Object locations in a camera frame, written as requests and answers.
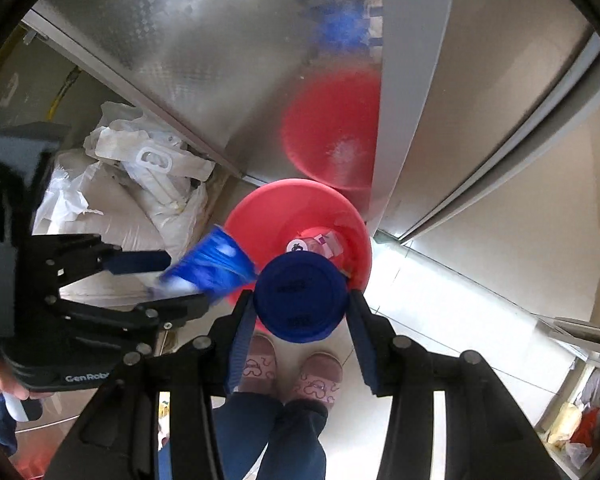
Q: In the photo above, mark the right pink slipper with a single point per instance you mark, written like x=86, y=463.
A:
x=319, y=380

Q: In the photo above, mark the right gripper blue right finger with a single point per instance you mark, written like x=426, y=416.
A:
x=362, y=323

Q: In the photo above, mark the red trash bucket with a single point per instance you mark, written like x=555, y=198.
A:
x=296, y=214

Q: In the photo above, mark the left pink slipper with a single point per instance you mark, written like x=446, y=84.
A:
x=260, y=371

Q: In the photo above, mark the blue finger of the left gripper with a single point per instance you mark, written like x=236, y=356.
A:
x=121, y=263

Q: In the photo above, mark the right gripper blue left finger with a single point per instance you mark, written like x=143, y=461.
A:
x=243, y=318

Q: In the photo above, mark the person left hand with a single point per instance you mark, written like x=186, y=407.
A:
x=8, y=384

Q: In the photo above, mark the white plastic sack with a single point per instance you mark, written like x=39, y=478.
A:
x=133, y=181

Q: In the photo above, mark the person blue trouser legs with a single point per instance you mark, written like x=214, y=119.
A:
x=284, y=439

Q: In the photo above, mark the pink slipper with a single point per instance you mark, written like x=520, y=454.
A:
x=319, y=380
x=260, y=371

